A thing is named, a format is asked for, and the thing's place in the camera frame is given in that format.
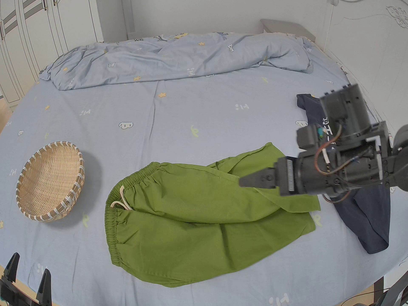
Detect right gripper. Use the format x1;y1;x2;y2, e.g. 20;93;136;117
277;149;382;197

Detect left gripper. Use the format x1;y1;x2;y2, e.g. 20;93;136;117
0;253;52;306

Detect green shorts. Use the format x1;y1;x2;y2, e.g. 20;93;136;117
105;142;321;288

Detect round woven basket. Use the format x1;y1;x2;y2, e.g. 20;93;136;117
17;141;86;223

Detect bed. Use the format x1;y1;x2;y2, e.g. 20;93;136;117
0;0;408;306

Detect dark blue printed T-shirt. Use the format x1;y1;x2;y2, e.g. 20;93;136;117
296;93;391;255

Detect grey bedside table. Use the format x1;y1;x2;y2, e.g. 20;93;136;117
260;19;316;41

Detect pale blue quilt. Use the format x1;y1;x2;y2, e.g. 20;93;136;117
40;32;315;91

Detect white wardrobe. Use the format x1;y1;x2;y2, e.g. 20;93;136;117
0;0;104;106

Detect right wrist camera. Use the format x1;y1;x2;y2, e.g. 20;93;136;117
296;125;324;151

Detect black cable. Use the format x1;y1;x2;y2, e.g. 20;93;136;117
340;293;384;306

